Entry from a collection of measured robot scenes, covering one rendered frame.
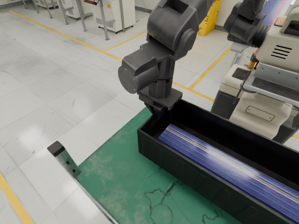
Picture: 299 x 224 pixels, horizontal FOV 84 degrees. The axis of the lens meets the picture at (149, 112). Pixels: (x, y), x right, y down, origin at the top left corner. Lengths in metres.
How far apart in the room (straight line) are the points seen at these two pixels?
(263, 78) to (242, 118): 0.24
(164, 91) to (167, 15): 0.16
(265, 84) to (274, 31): 0.20
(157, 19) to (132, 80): 0.11
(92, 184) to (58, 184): 1.18
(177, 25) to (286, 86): 0.65
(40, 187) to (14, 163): 0.40
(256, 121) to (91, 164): 0.82
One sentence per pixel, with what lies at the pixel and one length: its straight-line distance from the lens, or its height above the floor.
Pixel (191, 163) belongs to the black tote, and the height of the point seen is 1.12.
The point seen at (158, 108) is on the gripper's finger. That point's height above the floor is 1.17.
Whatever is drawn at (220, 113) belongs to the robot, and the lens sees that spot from 1.41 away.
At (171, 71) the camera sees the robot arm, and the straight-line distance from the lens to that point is 0.36.
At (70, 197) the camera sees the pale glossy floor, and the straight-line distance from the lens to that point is 1.64.
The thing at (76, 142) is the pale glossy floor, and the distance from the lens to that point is 1.90.
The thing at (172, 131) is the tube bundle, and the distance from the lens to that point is 0.50.
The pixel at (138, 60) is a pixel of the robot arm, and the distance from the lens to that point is 0.30.
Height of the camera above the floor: 1.45
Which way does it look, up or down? 46 degrees down
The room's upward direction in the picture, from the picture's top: straight up
